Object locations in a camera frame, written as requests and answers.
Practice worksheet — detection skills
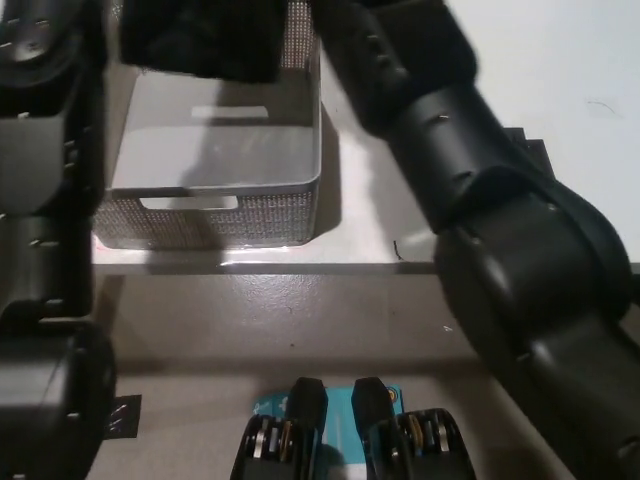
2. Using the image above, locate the long faint dark thread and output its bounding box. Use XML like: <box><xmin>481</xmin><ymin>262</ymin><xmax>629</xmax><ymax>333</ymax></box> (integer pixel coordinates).
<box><xmin>586</xmin><ymin>98</ymin><xmax>624</xmax><ymax>119</ymax></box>

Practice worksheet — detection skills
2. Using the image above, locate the grey perforated plastic basket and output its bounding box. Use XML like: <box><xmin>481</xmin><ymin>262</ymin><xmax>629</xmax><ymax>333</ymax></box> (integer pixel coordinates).
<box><xmin>92</xmin><ymin>0</ymin><xmax>325</xmax><ymax>251</ymax></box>

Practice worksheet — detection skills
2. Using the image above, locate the dark green lunch bag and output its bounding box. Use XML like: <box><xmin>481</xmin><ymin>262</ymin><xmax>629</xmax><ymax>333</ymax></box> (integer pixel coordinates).
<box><xmin>118</xmin><ymin>0</ymin><xmax>292</xmax><ymax>85</ymax></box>

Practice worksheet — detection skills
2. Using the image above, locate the black flat mat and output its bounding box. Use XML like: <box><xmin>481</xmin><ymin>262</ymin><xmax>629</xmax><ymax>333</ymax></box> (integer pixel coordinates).
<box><xmin>499</xmin><ymin>127</ymin><xmax>557</xmax><ymax>184</ymax></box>

